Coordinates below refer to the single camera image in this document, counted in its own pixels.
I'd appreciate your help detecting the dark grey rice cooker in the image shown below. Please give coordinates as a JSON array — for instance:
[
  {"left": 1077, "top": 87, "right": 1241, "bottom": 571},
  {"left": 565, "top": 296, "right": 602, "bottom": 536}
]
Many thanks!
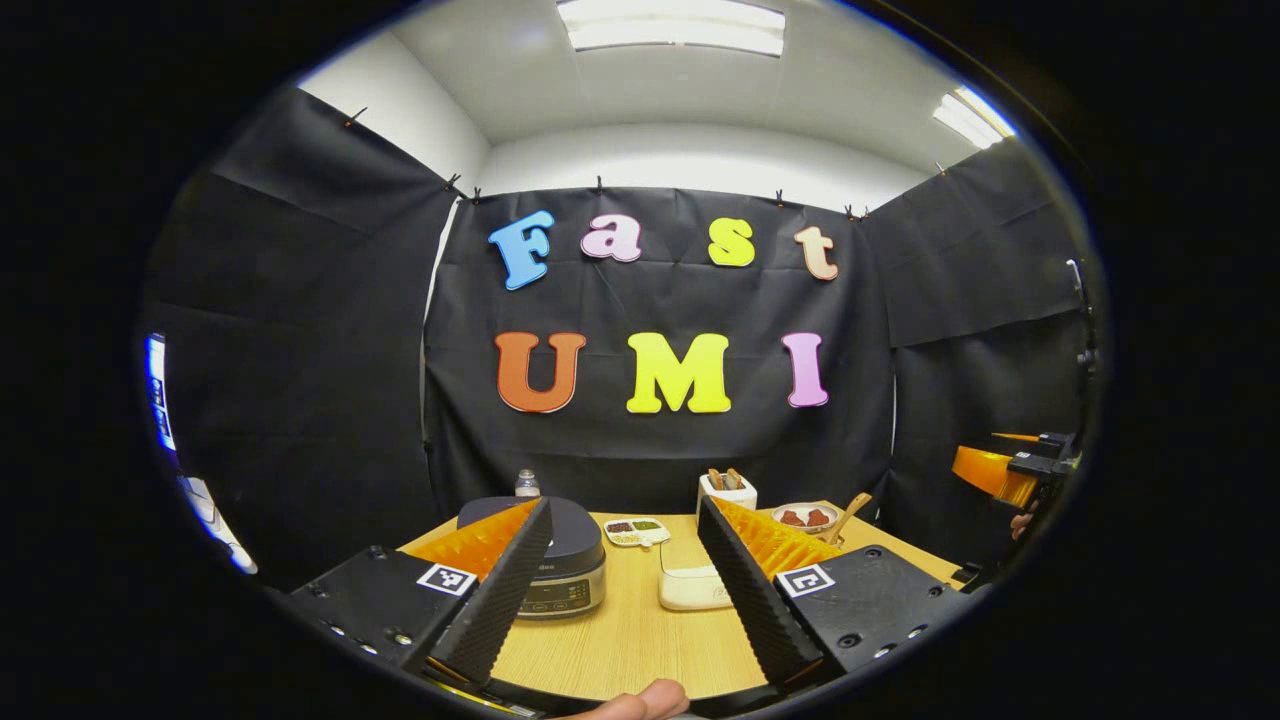
[{"left": 457, "top": 496, "right": 608, "bottom": 620}]

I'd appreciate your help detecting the round white plate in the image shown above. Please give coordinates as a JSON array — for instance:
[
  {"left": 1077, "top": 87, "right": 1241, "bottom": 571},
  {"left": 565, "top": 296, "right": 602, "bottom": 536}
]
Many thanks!
[{"left": 771, "top": 502, "right": 841, "bottom": 534}]

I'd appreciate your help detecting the divided white condiment dish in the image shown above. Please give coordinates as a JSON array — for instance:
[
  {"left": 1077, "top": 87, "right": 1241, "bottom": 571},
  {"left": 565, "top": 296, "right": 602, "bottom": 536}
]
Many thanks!
[{"left": 603, "top": 517, "right": 672, "bottom": 549}]

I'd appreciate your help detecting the clear plastic container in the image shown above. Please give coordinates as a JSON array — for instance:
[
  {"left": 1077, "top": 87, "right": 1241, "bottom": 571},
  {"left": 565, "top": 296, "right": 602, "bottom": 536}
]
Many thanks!
[{"left": 658, "top": 540, "right": 736, "bottom": 612}]

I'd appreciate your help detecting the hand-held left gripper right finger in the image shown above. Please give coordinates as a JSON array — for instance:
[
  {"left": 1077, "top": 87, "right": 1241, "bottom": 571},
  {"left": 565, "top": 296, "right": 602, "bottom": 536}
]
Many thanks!
[{"left": 697, "top": 495, "right": 976, "bottom": 691}]

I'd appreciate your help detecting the white toaster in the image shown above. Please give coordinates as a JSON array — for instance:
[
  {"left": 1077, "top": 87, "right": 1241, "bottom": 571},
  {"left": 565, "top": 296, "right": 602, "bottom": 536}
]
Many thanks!
[{"left": 697, "top": 470, "right": 758, "bottom": 521}]

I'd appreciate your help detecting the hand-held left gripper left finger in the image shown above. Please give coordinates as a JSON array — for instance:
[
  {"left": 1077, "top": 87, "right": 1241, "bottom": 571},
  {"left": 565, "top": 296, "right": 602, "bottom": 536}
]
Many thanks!
[{"left": 268, "top": 497, "right": 554, "bottom": 689}]

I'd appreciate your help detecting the wooden spoon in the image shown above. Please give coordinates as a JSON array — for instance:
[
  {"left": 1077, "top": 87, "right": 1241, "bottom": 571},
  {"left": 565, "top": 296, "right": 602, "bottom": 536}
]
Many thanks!
[{"left": 828, "top": 492, "right": 873, "bottom": 546}]

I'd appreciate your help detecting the rectangular ceiling light panel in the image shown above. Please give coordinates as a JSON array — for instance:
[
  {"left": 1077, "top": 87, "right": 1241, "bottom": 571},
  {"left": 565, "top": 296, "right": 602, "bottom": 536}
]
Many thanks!
[
  {"left": 932, "top": 86, "right": 1016, "bottom": 151},
  {"left": 557, "top": 0, "right": 787, "bottom": 58}
]

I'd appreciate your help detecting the black backdrop cloth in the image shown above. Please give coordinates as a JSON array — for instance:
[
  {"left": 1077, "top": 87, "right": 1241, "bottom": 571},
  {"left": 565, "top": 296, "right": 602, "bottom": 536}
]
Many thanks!
[{"left": 140, "top": 85, "right": 1106, "bottom": 591}]

